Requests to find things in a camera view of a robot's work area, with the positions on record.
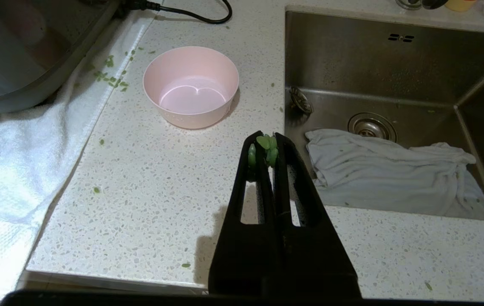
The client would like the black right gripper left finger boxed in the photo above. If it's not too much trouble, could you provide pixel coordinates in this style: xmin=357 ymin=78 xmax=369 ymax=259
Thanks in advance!
xmin=207 ymin=131 xmax=283 ymax=297

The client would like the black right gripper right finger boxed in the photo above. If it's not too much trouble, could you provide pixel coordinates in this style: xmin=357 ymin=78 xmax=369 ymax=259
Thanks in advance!
xmin=273 ymin=132 xmax=362 ymax=298

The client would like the pink bowl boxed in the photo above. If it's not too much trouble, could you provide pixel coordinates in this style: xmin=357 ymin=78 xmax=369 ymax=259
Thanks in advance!
xmin=142 ymin=46 xmax=241 ymax=130

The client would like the black rice cooker body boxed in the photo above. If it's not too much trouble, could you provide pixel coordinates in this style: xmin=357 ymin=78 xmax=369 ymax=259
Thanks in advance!
xmin=0 ymin=0 xmax=120 ymax=114

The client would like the grey rag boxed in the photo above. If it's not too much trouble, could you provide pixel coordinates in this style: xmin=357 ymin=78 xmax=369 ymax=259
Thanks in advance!
xmin=305 ymin=129 xmax=484 ymax=221

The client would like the metal sink strainer plug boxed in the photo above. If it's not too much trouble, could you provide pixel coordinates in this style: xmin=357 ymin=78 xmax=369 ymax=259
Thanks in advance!
xmin=289 ymin=86 xmax=314 ymax=116

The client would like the dark steel sink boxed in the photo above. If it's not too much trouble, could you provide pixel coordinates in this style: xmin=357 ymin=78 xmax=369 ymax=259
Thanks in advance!
xmin=284 ymin=10 xmax=484 ymax=223

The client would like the white towel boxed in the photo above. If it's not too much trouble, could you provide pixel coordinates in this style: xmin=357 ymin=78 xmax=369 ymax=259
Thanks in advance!
xmin=0 ymin=11 xmax=160 ymax=300

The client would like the black cooker power cord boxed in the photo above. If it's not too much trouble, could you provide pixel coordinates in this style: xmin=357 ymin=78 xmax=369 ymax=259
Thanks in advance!
xmin=119 ymin=0 xmax=233 ymax=25

